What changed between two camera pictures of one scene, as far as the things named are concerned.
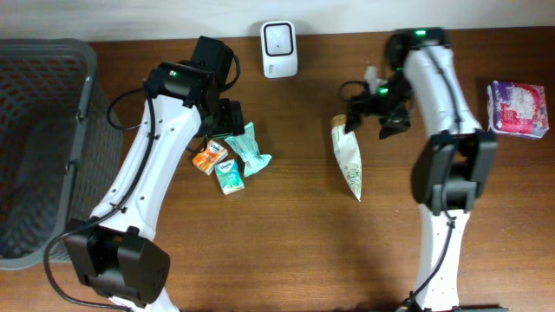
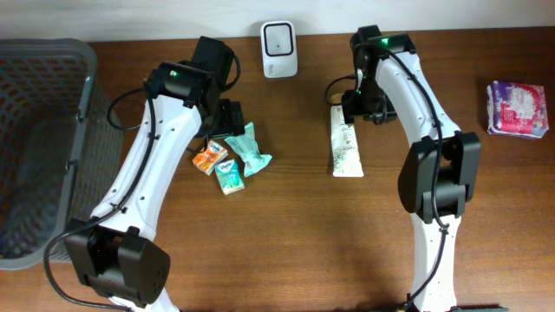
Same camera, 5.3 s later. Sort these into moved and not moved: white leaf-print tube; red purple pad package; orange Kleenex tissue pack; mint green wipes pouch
Moved: white leaf-print tube
Not moved: mint green wipes pouch; orange Kleenex tissue pack; red purple pad package
